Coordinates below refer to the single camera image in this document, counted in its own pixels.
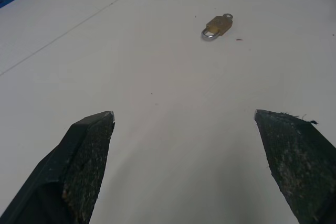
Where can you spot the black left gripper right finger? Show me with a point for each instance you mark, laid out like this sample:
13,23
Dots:
296,161

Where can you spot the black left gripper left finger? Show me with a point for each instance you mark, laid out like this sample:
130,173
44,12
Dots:
76,166

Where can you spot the brass padlock with steel shackle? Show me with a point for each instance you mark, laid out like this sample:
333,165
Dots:
216,27

